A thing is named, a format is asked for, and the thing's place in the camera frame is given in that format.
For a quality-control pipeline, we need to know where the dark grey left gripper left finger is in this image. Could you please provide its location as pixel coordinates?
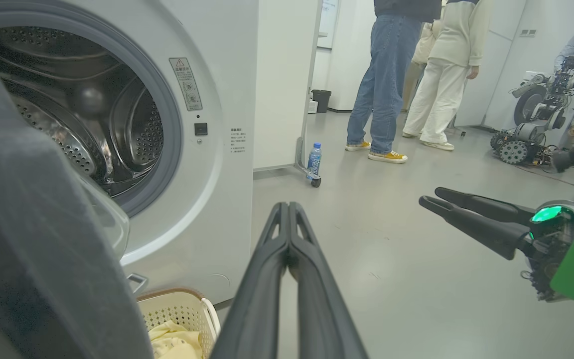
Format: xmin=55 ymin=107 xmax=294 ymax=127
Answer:
xmin=211 ymin=202 xmax=290 ymax=359

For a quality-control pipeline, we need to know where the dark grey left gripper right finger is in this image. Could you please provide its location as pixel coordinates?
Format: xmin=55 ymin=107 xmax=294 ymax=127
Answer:
xmin=287 ymin=202 xmax=370 ymax=359

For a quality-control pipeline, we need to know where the cream garment with blue cuffs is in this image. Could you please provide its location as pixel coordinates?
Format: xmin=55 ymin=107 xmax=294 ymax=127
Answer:
xmin=148 ymin=321 xmax=203 ymax=359

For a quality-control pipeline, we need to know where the round dark glass washer door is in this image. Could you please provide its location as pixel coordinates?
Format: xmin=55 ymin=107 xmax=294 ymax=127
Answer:
xmin=0 ymin=30 xmax=155 ymax=359

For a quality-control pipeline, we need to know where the white front-load washing machine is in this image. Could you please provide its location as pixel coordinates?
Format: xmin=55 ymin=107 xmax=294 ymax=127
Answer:
xmin=0 ymin=0 xmax=260 ymax=306

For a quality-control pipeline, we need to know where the cream perforated laundry basket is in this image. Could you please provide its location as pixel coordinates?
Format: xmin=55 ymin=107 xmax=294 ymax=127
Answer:
xmin=127 ymin=288 xmax=221 ymax=359

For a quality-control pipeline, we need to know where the grey wheeled background robot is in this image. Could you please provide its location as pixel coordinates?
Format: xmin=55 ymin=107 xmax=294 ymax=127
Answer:
xmin=490 ymin=56 xmax=574 ymax=166

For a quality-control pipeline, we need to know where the person in cream clothes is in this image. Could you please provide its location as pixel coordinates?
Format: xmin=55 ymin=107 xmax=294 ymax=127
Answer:
xmin=402 ymin=0 xmax=495 ymax=152

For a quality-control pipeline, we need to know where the water bottle with blue label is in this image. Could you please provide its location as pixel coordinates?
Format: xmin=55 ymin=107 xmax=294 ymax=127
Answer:
xmin=307 ymin=142 xmax=323 ymax=181

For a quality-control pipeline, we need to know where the small printed text label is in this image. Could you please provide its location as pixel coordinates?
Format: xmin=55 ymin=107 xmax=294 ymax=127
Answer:
xmin=230 ymin=128 xmax=247 ymax=154

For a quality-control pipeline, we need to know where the person in blue jeans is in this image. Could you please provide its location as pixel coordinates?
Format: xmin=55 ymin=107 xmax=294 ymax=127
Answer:
xmin=345 ymin=0 xmax=442 ymax=165

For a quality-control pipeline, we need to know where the black trash bin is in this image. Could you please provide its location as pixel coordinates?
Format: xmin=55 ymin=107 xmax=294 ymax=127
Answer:
xmin=312 ymin=89 xmax=332 ymax=114

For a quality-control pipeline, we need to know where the white partition panel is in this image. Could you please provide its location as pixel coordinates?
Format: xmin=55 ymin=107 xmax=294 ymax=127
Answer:
xmin=253 ymin=0 xmax=320 ymax=171

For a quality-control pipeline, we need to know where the grey warning sticker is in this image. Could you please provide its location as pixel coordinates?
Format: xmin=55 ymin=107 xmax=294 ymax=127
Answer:
xmin=169 ymin=57 xmax=203 ymax=112

